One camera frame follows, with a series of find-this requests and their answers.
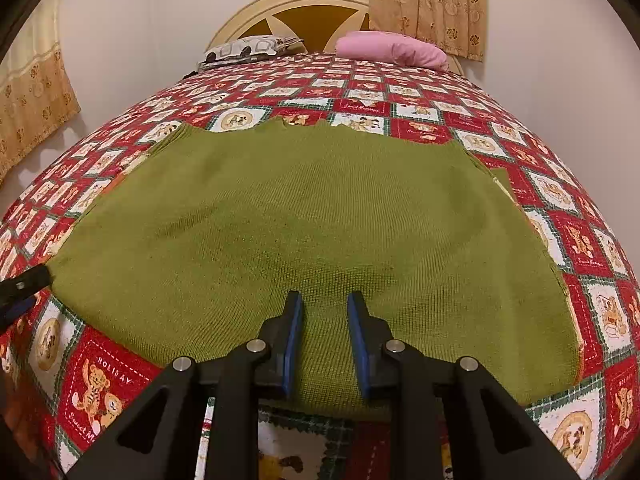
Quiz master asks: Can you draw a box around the red printed bear blanket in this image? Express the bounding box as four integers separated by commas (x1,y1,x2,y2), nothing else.
0,51,640,480

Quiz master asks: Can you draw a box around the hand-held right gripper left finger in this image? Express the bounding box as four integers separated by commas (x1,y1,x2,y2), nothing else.
65,290,305,480

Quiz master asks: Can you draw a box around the cream wooden bed headboard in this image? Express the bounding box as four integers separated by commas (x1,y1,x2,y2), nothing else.
205,0,466,76

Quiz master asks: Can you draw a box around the grey white patterned pillow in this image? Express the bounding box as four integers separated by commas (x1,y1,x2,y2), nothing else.
197,35,306,68

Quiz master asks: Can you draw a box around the beige side window curtain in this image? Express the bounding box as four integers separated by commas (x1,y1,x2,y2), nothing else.
0,0,82,183

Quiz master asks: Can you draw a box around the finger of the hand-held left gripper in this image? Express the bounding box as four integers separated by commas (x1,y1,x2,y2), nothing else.
0,296,38,333
0,265,52,311

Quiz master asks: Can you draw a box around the pink pillow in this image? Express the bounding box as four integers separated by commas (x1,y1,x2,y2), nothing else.
334,31,448,72

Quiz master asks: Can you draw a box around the wide beige floral curtain panel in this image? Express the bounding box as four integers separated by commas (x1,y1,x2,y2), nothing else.
365,0,487,62

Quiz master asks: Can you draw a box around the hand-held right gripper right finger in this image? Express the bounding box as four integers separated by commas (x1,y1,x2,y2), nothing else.
346,291,581,480

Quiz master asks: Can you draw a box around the striped green orange knit sweater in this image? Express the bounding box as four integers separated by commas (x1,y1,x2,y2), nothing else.
50,119,583,421

